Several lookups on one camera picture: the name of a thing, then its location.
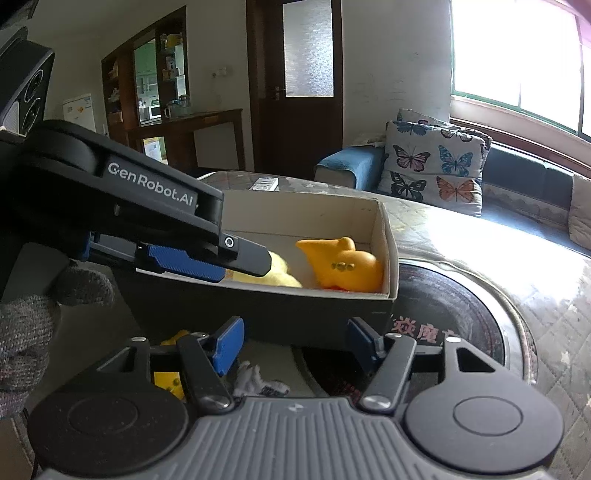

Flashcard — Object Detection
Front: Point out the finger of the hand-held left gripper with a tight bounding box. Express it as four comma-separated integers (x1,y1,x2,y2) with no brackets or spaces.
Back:
198,233,273,278
135,243,228,284

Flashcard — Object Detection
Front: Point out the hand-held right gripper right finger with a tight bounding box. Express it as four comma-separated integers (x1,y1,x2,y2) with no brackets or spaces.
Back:
346,317,509,412

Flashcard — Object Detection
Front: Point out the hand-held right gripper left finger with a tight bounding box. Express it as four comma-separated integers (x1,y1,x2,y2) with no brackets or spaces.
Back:
96,317,246,413

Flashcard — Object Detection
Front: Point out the yellow plush toy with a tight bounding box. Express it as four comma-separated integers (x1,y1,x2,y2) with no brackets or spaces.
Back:
225,250,304,289

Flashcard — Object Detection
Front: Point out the white small toy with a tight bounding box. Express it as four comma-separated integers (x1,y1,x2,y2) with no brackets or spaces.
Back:
232,361,291,398

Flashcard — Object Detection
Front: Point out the cardboard box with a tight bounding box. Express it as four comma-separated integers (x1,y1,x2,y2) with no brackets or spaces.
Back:
133,189,400,352

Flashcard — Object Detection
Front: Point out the small yellow rubber toy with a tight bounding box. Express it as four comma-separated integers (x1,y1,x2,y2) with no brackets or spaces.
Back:
154,329,191,401

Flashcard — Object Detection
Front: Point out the person's left hand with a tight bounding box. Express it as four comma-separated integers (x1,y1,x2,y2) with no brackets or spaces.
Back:
0,260,115,408

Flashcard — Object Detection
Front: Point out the orange rubber duck toy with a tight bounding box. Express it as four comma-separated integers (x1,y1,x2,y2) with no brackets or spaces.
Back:
294,236,385,293

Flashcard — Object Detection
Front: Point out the white refrigerator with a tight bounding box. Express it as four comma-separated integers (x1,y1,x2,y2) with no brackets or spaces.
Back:
61,92,98,133

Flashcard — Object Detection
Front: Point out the black round cooktop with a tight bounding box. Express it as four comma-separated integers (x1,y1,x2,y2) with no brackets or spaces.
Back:
292,260,539,403

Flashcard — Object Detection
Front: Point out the wooden display cabinet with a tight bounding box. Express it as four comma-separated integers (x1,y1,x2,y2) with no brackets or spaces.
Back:
100,4,189,153

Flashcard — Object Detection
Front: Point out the wooden sideboard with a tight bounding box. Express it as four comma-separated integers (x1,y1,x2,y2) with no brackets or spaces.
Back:
126,108,246,175

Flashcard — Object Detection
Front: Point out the glass kettle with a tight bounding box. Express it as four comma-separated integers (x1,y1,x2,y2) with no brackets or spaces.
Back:
164,95,193,119

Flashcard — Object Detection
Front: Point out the brown wooden door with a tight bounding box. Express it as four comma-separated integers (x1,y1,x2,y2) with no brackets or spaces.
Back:
246,0,345,175

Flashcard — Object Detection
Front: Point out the butterfly print pillow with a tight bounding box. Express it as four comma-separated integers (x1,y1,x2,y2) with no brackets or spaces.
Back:
376,120,493,218
396,108,462,129

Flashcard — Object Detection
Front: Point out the dark blue sofa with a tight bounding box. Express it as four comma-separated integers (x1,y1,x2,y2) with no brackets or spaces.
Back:
314,138,591,259

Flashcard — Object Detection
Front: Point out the beige cushion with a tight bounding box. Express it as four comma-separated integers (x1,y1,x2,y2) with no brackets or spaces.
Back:
567,174,591,253

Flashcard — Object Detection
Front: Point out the window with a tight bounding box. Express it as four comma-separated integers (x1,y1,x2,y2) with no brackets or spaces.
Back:
449,0,591,139

